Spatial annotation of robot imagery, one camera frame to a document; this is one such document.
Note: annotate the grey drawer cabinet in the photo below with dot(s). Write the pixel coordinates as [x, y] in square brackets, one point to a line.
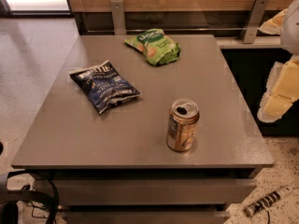
[117, 168]

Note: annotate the white power strip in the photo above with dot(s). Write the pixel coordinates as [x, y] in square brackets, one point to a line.
[268, 200]

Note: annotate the left metal bracket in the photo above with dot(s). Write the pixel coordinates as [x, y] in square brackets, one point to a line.
[118, 17]

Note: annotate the green rice chip bag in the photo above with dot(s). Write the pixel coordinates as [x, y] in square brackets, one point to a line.
[156, 46]

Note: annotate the orange soda can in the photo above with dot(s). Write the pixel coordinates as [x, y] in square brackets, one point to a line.
[183, 117]

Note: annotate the blue kettle chip bag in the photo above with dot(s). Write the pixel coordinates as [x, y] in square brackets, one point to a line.
[104, 86]

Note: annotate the right metal bracket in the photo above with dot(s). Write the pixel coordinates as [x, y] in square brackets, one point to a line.
[255, 17]

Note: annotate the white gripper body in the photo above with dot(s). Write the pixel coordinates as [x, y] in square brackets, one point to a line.
[291, 28]

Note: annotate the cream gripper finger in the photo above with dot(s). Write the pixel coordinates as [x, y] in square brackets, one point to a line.
[273, 26]
[282, 90]

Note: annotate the metal bracket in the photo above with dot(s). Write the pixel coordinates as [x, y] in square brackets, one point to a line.
[118, 17]
[255, 17]

